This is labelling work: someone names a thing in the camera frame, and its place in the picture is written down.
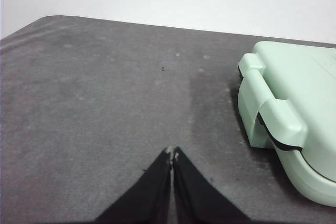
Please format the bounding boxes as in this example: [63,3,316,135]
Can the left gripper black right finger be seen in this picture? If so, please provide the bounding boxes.
[172,146,253,224]

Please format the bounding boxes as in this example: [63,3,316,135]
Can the green hinged griddle cover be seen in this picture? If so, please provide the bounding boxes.
[237,40,336,183]

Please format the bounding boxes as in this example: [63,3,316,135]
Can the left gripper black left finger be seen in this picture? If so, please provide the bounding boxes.
[94,147,173,224]

